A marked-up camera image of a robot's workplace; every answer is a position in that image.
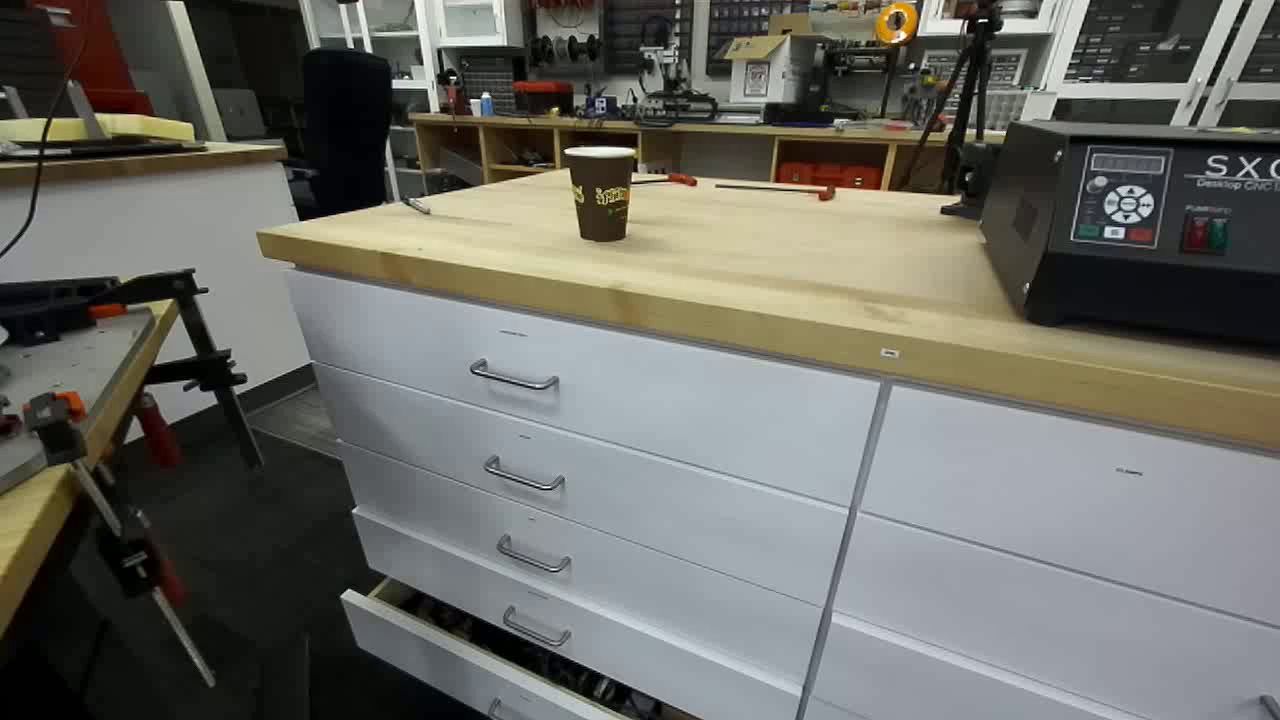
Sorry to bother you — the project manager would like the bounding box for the brown paper coffee cup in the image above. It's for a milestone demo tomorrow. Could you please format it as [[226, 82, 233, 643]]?
[[564, 146, 638, 243]]

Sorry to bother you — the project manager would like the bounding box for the white counter with wooden top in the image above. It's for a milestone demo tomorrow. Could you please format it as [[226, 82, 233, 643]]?
[[0, 141, 313, 433]]

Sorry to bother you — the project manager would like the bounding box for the wooden workbench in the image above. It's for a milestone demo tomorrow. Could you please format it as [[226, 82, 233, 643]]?
[[409, 111, 1007, 193]]

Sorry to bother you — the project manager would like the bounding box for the red case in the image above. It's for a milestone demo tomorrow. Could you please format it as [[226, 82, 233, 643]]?
[[777, 161, 884, 192]]

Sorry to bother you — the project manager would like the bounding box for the red and black toolbox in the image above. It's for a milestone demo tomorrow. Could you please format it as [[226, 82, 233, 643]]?
[[512, 80, 576, 117]]

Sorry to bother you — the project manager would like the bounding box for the cardboard box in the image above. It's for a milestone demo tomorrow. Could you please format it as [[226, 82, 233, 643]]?
[[719, 34, 819, 107]]

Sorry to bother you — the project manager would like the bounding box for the black office chair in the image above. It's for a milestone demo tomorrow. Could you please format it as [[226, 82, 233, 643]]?
[[287, 47, 395, 221]]

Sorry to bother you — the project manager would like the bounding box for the yellow tape roll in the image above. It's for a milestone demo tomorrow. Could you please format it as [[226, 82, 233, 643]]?
[[876, 2, 920, 47]]

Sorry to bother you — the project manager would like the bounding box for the wide white drawer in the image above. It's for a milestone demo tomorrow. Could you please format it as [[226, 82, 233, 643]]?
[[860, 384, 1280, 629], [805, 614, 1136, 720], [833, 514, 1280, 720]]

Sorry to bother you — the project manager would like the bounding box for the black bar clamp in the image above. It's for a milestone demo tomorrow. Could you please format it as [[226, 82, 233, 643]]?
[[0, 268, 267, 471]]

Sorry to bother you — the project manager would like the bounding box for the black machine control box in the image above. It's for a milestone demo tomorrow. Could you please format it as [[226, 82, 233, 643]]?
[[979, 120, 1280, 349]]

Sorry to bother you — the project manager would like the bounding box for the bar clamp with orange trigger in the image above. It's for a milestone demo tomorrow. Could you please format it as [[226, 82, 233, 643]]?
[[22, 390, 218, 690]]

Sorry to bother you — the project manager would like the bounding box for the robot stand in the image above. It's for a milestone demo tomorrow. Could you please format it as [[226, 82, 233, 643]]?
[[0, 298, 182, 637]]

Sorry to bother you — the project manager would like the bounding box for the yellow foam pad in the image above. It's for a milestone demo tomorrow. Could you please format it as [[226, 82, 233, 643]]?
[[0, 112, 197, 145]]

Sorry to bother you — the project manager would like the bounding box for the red cabinet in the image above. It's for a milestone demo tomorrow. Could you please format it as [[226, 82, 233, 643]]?
[[28, 0, 157, 118]]

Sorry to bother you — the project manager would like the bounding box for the long red-handled hand tool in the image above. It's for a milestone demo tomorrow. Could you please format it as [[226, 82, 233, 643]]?
[[714, 182, 837, 203]]

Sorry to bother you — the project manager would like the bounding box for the camera on tripod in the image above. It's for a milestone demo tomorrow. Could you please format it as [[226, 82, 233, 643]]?
[[898, 0, 1007, 220]]

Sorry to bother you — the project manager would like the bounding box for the red clamp handle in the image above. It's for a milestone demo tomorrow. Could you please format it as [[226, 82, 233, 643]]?
[[134, 391, 184, 471]]

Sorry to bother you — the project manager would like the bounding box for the row of glass-door wall cabinets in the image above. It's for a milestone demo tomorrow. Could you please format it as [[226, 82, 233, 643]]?
[[918, 0, 1280, 129]]

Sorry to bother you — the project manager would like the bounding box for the black cable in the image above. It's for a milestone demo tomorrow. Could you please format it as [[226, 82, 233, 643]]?
[[0, 0, 89, 263]]

